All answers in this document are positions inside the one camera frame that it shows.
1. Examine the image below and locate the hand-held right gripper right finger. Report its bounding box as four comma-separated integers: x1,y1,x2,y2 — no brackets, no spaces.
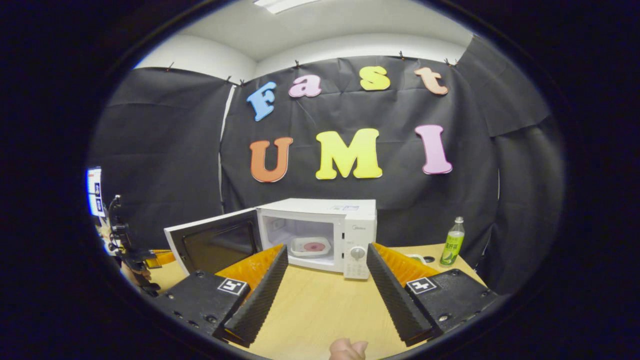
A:
366,242,501,347

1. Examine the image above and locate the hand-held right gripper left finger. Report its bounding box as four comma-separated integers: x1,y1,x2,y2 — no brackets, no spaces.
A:
150,243,289,349

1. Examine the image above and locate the white plate of food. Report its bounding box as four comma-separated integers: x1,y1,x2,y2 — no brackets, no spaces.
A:
290,236,332,259

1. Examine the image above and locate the white microwave oven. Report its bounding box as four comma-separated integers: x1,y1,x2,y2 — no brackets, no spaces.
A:
164,198,378,281

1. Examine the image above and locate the white printed board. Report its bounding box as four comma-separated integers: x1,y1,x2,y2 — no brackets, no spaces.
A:
86,166,107,218

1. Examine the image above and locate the green drink bottle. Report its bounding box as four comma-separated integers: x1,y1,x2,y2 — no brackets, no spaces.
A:
439,216,466,267

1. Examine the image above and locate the black backdrop cloth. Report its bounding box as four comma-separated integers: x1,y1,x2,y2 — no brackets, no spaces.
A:
87,35,566,296

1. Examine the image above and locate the ceiling light panel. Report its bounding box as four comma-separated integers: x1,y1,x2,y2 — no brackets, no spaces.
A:
254,0,321,14

